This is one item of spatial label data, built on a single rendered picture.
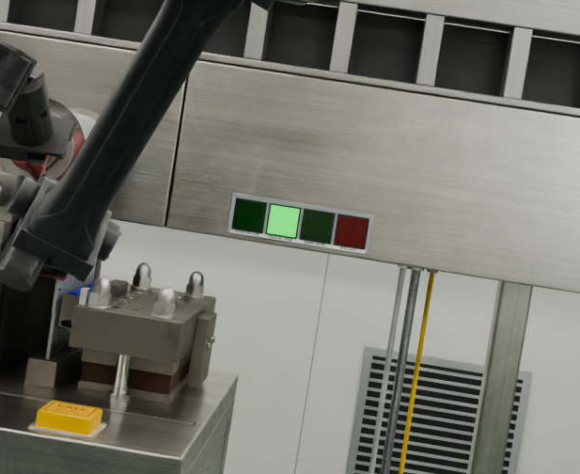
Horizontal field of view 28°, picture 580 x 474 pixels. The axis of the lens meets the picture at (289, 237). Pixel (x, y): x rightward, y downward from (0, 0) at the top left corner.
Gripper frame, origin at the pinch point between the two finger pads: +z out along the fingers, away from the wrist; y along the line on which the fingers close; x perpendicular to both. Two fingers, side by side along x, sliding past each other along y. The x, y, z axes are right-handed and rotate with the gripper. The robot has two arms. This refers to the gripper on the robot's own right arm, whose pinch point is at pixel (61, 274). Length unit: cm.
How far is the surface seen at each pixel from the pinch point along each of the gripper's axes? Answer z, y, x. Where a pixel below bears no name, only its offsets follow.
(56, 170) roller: -10.1, -2.2, 11.9
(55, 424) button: -17.0, 9.1, -28.0
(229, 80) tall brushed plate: 9.3, 17.0, 45.4
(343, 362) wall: 251, 45, 92
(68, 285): 4.7, 0.2, 0.4
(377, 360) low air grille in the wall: 249, 58, 94
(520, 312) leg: 40, 75, 24
